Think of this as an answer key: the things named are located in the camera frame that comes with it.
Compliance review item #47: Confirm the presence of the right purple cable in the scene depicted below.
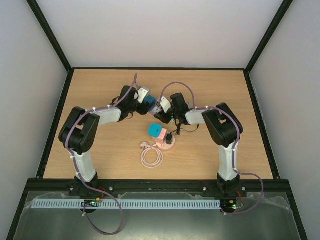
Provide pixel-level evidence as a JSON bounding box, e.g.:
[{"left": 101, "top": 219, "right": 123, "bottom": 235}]
[{"left": 159, "top": 82, "right": 266, "bottom": 216}]

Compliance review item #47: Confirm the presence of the pink cube socket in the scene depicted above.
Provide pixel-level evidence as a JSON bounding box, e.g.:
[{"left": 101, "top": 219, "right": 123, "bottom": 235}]
[{"left": 155, "top": 128, "right": 168, "bottom": 145}]

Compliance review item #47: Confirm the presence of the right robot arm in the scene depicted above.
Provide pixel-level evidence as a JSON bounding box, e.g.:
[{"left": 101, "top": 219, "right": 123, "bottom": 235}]
[{"left": 154, "top": 93, "right": 243, "bottom": 196}]

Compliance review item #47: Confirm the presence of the purple power strip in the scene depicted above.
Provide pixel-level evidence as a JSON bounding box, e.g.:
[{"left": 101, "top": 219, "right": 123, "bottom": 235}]
[{"left": 148, "top": 104, "right": 162, "bottom": 116}]

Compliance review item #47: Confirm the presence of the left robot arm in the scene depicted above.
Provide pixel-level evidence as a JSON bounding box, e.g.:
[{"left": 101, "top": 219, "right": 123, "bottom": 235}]
[{"left": 58, "top": 85, "right": 153, "bottom": 190}]

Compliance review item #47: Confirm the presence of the purple cable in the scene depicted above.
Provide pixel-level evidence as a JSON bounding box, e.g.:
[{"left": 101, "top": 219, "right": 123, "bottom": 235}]
[
  {"left": 159, "top": 82, "right": 266, "bottom": 216},
  {"left": 64, "top": 73, "right": 139, "bottom": 235}
]

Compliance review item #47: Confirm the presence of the pink round socket base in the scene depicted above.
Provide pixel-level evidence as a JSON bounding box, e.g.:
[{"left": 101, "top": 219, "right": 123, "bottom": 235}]
[{"left": 156, "top": 136, "right": 176, "bottom": 152}]

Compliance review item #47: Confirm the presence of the black charger plug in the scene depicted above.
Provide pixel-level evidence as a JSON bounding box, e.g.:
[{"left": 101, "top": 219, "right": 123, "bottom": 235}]
[{"left": 165, "top": 133, "right": 174, "bottom": 145}]

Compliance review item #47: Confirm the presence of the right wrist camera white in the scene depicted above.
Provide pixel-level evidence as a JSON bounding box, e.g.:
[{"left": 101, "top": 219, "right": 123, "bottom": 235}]
[{"left": 157, "top": 96, "right": 172, "bottom": 113}]

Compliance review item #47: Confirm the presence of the black frame rail front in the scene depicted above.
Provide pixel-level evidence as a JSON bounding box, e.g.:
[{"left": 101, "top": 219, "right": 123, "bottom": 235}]
[{"left": 24, "top": 178, "right": 291, "bottom": 198}]

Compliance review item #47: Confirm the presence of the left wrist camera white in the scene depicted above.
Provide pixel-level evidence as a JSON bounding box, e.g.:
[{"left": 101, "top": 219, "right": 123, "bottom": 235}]
[{"left": 137, "top": 86, "right": 150, "bottom": 104}]

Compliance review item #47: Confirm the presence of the dark blue cube adapter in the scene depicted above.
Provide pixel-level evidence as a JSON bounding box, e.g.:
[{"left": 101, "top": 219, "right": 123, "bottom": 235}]
[{"left": 143, "top": 95, "right": 156, "bottom": 106}]

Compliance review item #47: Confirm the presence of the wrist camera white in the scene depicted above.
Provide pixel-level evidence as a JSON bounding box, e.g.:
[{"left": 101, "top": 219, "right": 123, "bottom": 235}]
[
  {"left": 137, "top": 86, "right": 150, "bottom": 104},
  {"left": 157, "top": 96, "right": 172, "bottom": 113}
]

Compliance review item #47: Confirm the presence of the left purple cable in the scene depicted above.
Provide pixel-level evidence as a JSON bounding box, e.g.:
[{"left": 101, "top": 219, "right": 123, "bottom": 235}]
[{"left": 64, "top": 73, "right": 139, "bottom": 235}]

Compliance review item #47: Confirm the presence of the light blue cube adapter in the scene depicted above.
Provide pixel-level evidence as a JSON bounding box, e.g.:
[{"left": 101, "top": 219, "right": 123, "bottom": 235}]
[{"left": 148, "top": 123, "right": 163, "bottom": 138}]

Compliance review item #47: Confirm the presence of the light blue cable duct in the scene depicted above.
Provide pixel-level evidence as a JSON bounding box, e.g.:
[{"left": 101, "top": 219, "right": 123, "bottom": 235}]
[{"left": 30, "top": 199, "right": 221, "bottom": 210}]

